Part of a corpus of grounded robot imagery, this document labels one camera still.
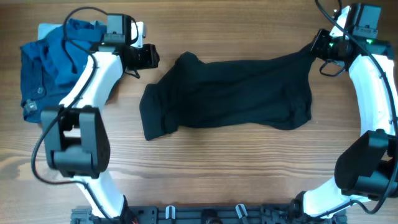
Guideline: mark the blue clothes pile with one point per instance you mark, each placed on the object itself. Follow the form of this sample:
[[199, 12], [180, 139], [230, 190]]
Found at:
[[50, 66]]

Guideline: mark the black t-shirt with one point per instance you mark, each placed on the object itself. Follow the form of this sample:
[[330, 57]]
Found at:
[[274, 92]]

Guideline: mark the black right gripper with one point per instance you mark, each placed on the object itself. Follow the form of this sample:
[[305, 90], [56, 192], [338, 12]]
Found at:
[[319, 43]]

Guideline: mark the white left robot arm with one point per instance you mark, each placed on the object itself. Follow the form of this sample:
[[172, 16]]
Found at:
[[76, 143]]

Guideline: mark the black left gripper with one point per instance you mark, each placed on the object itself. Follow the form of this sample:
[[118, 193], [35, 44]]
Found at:
[[152, 56]]

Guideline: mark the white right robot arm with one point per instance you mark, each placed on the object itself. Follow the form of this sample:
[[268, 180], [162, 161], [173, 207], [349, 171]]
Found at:
[[367, 170]]

